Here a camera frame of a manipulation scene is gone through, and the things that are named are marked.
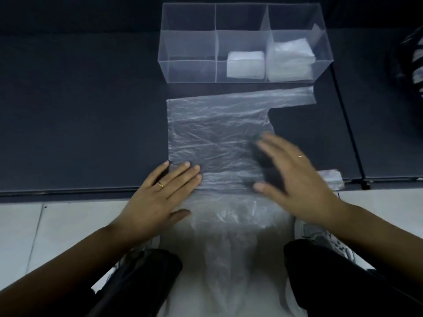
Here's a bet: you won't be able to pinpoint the person's left forearm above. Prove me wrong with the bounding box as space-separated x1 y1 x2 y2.
0 224 139 317

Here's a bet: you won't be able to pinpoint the black trousers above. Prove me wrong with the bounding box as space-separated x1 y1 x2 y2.
85 239 423 317

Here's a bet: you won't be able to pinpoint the person's right grey shoe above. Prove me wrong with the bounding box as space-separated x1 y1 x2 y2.
293 217 357 262

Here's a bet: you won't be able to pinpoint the stack of plastic bags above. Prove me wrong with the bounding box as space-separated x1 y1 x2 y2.
266 37 316 83

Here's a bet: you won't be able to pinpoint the pile of plastic bags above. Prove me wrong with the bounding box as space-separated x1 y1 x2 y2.
158 194 300 317

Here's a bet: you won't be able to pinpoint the person's left hand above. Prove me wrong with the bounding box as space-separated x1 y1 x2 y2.
111 160 203 245

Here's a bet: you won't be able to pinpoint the person's right hand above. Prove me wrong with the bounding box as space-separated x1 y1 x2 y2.
252 132 349 229

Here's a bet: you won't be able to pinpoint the black white striped tote bag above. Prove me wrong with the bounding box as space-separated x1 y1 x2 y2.
389 25 423 100

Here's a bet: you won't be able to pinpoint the clear three-compartment plastic box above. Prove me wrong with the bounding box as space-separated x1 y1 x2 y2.
158 2 334 85

